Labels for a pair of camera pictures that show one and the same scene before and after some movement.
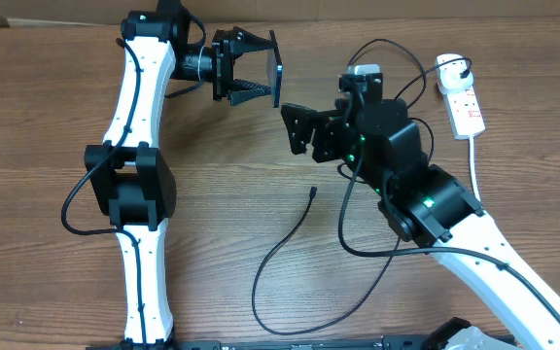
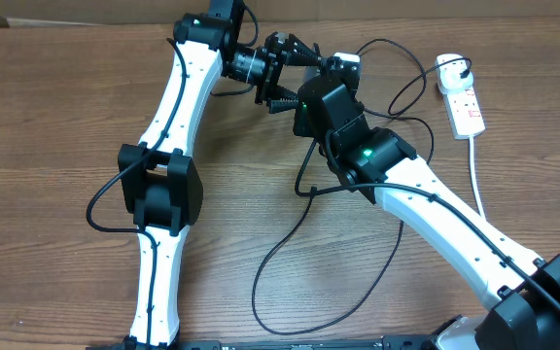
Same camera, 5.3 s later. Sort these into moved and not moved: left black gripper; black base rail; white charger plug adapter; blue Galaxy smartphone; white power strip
Moved: left black gripper; blue Galaxy smartphone
Not moved: black base rail; white charger plug adapter; white power strip
